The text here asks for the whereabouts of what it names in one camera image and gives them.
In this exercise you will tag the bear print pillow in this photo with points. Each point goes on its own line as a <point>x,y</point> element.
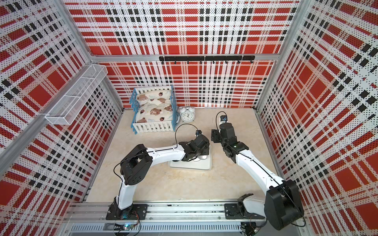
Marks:
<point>156,96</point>

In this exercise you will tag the black wall hook rail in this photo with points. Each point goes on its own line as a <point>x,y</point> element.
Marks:
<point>176,59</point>

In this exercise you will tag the black connector under rail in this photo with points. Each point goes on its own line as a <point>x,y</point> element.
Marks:
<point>251,228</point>

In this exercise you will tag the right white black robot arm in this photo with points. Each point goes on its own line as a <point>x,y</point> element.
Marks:
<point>282,204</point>

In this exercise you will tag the bear print blanket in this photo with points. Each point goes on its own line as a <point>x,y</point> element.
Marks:
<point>149,113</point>

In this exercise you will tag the white plastic storage tray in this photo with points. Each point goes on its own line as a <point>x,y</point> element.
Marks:
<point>203,165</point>

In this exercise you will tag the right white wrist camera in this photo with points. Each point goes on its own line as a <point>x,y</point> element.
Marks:
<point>223,119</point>

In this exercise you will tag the blue white toy crib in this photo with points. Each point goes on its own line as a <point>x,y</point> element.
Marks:
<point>154,126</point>

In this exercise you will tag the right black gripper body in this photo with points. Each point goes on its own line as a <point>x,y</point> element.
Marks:
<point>223,143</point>

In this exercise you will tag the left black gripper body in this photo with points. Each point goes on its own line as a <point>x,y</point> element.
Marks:
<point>204,151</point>

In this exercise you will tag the green circuit board with wires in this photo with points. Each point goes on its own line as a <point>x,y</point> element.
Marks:
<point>125,229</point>

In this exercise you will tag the white wire mesh basket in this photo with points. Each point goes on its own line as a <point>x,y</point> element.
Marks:
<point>66,110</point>

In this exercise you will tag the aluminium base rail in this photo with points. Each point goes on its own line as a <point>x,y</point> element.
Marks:
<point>168,218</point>

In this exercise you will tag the white twin bell alarm clock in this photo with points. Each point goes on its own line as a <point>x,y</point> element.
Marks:
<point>187,114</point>

